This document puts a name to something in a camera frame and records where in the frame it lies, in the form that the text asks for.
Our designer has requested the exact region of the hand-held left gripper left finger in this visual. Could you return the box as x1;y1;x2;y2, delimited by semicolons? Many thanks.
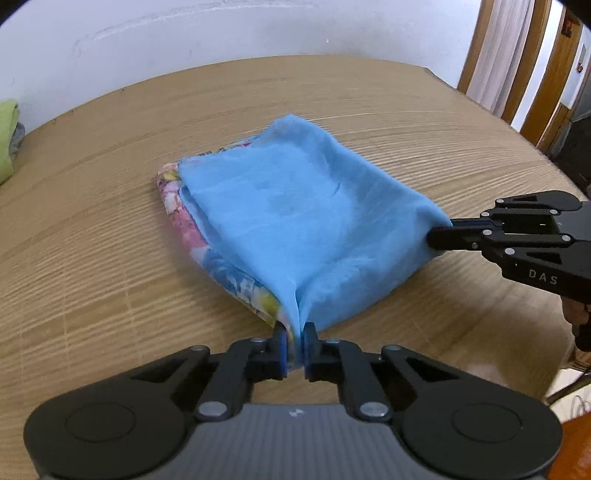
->
131;323;289;421

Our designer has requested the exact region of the wooden door frame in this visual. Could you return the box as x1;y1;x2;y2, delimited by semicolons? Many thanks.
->
456;0;591;155

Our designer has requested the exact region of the reddish brown object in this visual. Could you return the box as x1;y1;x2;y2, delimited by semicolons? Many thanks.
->
549;406;591;480

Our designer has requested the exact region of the blue floral scarf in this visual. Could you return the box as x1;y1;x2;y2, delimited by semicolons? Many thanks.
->
154;114;453;334

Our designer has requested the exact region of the dark furniture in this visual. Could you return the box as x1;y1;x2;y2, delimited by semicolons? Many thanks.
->
551;117;591;190

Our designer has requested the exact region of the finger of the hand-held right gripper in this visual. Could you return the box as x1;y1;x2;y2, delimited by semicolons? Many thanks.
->
426;226;576;265
451;190;581;230

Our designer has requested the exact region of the green cloth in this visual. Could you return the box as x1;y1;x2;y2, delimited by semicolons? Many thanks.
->
0;99;21;186

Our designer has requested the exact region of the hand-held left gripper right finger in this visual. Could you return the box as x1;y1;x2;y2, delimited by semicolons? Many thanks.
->
302;323;462;422

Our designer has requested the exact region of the grey folded cloth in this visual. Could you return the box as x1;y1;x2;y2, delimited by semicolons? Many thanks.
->
9;122;27;158

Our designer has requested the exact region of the white curtain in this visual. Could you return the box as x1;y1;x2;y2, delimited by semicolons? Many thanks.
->
475;0;542;116

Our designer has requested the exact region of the person's right hand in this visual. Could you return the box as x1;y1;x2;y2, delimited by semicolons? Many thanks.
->
560;296;591;329

